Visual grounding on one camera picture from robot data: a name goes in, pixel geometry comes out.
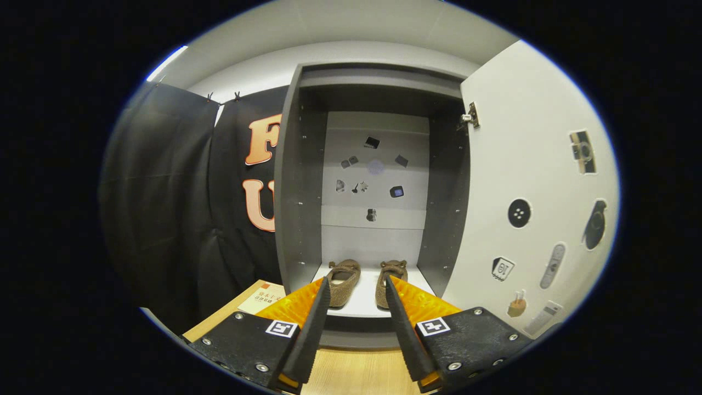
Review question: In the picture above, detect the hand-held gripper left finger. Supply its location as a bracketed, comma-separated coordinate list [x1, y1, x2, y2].
[189, 276, 332, 393]

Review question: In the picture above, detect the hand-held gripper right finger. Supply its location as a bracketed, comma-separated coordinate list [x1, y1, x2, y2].
[384, 274, 534, 393]

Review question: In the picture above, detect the brown fuzzy shoe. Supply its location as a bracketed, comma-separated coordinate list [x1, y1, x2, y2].
[375, 259, 409, 309]
[325, 259, 362, 308]

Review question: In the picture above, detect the dark grey shoe cabinet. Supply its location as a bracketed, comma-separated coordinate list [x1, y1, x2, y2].
[273, 61, 478, 350]

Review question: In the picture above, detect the white cabinet shelf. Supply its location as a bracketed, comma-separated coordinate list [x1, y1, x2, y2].
[310, 262, 439, 319]

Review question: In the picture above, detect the metal door hinge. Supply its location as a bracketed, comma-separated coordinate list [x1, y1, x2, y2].
[460, 101, 481, 131]

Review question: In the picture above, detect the beige book with orange corner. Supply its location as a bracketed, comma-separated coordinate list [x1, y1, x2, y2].
[237, 281, 286, 316]

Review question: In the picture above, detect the black backdrop cloth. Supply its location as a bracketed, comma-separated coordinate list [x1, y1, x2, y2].
[100, 82, 291, 335]

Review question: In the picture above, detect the ceiling light strip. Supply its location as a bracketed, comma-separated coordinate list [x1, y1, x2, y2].
[146, 45, 189, 83]

